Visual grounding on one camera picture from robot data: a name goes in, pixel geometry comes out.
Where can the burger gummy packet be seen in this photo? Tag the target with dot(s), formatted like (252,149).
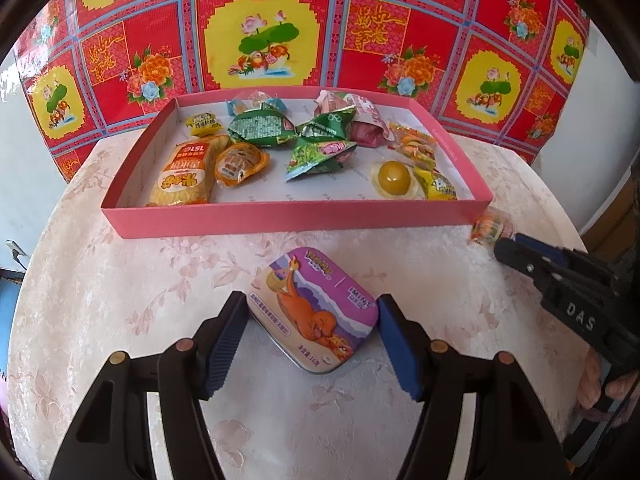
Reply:
(414,144)

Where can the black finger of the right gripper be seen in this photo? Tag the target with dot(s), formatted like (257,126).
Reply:
(525,259)
(545,249)

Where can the person right hand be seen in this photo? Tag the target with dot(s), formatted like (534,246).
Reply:
(590,388)

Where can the pink shallow cardboard box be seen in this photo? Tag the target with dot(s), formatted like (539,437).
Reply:
(298,190)

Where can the purple candy tin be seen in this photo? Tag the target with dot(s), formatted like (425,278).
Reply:
(312,309)

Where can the green triangular snack packet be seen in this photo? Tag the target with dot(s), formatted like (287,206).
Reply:
(322,145)

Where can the green foil snack packet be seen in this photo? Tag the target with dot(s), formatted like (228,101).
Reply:
(264,127)

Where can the white wall socket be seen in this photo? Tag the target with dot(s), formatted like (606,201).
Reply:
(18,255)

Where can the orange rice cracker packet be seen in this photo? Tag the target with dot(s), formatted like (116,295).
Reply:
(188,176)

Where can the orange jelly cup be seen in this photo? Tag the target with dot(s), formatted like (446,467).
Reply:
(239,162)

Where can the pink jelly drink pouch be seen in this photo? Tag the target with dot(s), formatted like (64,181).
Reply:
(367,128)

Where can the red floral wall poster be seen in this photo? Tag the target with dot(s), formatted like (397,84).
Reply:
(499,71)

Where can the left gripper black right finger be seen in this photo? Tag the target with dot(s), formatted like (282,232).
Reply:
(512,437)

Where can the yellow jelly cup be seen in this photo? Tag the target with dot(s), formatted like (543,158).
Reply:
(394,180)

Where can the clear colourful skewer candy packet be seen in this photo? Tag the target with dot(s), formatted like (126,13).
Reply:
(493,225)

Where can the blue pink foam mat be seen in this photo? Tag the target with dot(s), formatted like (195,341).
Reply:
(10,285)

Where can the clear blue-edged candy packet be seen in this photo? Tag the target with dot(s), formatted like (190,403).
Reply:
(252,99)

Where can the yellow soft candy packet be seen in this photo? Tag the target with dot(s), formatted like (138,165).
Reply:
(435,186)

